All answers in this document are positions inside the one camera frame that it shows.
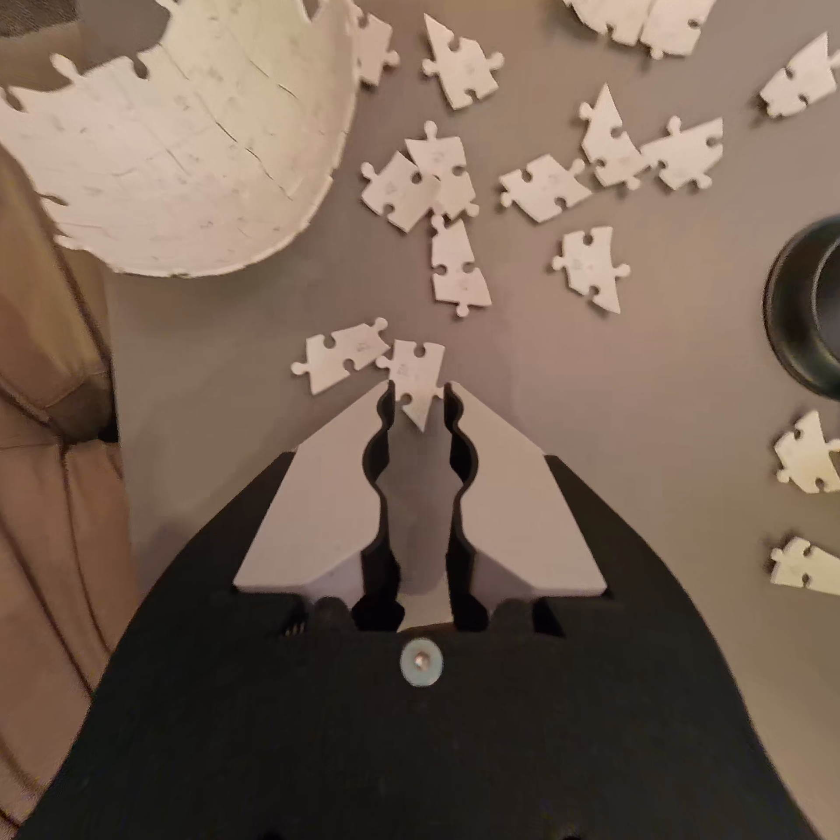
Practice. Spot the joined white puzzle strip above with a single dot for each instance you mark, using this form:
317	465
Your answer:
643	19

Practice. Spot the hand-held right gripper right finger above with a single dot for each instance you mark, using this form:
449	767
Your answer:
525	525

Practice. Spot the black round stand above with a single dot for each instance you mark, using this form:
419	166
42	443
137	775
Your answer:
794	315

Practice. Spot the single white puzzle piece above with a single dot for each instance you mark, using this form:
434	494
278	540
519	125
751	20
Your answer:
413	374

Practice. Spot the partly built white puzzle ball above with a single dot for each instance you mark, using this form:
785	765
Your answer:
184	164

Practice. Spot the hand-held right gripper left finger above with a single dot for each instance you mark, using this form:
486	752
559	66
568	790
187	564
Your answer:
315	525

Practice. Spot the white puzzle pieces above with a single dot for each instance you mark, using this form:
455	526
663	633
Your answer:
544	187

